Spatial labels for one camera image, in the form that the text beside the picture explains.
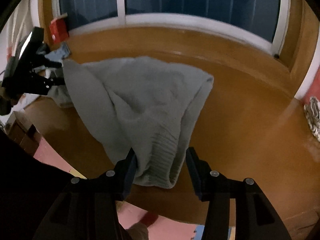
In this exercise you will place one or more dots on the red box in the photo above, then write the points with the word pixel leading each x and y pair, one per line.
pixel 58 29

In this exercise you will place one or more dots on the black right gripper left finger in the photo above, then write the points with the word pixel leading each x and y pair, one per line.
pixel 98 197

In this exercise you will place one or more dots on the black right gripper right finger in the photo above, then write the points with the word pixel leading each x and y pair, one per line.
pixel 255 216

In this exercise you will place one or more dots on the light blue denim garment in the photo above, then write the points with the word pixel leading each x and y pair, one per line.
pixel 60 54

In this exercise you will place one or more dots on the pink white curtain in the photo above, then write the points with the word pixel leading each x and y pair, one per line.
pixel 313 90

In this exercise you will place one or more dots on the patterned folded cloth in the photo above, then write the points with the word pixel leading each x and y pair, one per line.
pixel 311 112

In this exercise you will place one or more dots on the white framed window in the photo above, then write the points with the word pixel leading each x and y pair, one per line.
pixel 260 23

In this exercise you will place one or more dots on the grey knit sweater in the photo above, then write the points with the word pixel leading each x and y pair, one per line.
pixel 141 104

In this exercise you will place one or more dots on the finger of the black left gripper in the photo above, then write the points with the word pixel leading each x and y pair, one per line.
pixel 52 81
pixel 51 64

